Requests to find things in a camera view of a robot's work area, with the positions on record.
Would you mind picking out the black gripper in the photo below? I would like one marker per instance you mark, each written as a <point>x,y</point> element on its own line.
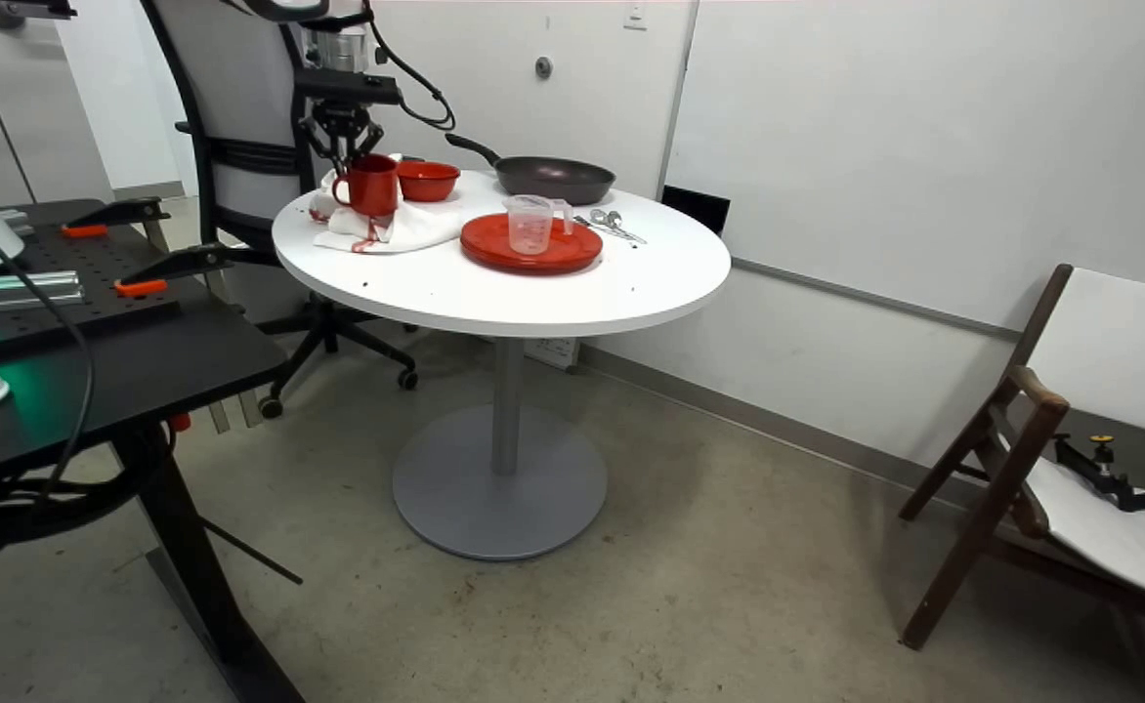
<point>344,118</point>

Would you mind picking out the red bowl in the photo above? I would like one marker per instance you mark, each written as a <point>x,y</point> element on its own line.
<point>431,180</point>

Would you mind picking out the black mesh office chair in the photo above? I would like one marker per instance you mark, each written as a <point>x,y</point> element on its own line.
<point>240,159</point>

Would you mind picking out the clear plastic cup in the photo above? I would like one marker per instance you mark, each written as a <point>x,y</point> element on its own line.
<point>529,228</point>

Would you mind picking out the black frying pan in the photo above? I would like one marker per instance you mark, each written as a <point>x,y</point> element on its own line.
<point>555,176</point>

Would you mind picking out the red plate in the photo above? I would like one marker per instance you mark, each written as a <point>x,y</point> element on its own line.
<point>573,253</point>

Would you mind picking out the black orange bar clamp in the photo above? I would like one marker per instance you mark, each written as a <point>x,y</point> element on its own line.
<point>85,232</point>
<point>141,291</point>

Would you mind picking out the black desk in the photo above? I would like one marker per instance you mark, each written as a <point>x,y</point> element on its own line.
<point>141,366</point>

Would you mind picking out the wooden folding chair white seat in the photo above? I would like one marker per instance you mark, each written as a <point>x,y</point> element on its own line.
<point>1001,456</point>

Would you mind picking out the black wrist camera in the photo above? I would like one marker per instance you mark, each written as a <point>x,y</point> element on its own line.
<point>344,88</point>

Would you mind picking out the round wall knob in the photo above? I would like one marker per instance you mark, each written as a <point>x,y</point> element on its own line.
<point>542,69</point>

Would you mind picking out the black box by wall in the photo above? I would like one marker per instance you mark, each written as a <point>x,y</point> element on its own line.
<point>702,210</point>

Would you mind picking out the aluminium rail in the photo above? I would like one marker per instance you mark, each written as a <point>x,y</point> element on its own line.
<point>11,288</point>

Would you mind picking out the grey table pedestal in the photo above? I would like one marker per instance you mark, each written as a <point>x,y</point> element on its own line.
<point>499,495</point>

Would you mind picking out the grey wall conduit strip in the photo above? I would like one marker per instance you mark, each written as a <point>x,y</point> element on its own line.
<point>886,300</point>

